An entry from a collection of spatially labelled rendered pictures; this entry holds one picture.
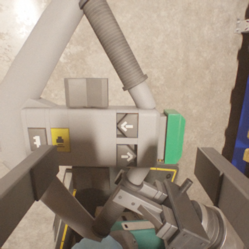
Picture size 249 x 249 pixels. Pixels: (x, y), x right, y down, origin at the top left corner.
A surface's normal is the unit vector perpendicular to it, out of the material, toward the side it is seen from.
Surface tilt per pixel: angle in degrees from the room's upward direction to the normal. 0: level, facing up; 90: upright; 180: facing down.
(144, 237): 0
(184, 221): 79
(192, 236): 22
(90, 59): 0
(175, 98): 0
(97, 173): 39
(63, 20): 18
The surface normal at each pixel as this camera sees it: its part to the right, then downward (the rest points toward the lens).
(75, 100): 0.27, 0.27
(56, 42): 0.32, 0.49
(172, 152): -0.02, 0.28
